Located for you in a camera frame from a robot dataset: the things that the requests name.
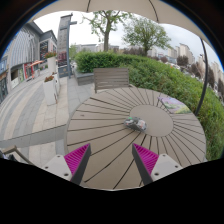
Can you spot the distant apartment buildings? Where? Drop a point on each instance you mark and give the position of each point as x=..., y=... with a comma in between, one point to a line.
x=183, y=51

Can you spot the transparent computer mouse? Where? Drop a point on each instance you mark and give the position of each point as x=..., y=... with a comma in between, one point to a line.
x=135, y=123

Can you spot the round-crowned green tree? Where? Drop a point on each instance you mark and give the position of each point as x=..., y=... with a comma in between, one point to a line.
x=146, y=33

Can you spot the tall thin-crowned tree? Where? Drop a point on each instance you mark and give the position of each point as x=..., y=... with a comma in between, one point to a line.
x=106, y=31

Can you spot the grey sign pylon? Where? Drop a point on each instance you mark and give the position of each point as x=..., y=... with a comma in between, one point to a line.
x=63, y=43

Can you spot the curved black parasol pole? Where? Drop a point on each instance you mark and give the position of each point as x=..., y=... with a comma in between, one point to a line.
x=204, y=80

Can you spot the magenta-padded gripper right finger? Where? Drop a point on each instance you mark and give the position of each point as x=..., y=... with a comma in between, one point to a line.
x=163, y=165

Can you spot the flower landscape print mouse pad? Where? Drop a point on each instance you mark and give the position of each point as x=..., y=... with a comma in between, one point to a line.
x=174, y=105

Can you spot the grey storefront building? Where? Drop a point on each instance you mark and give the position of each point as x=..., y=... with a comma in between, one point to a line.
x=23, y=50

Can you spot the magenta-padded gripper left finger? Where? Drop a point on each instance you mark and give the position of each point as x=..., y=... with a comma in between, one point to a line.
x=58, y=166

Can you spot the small white flower planter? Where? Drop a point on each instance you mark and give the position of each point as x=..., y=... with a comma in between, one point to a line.
x=51, y=63

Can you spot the brown slatted wooden chair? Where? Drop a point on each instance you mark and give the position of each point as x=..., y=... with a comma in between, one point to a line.
x=111, y=78

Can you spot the large white flower planter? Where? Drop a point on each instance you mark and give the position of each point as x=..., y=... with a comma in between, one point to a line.
x=50, y=90

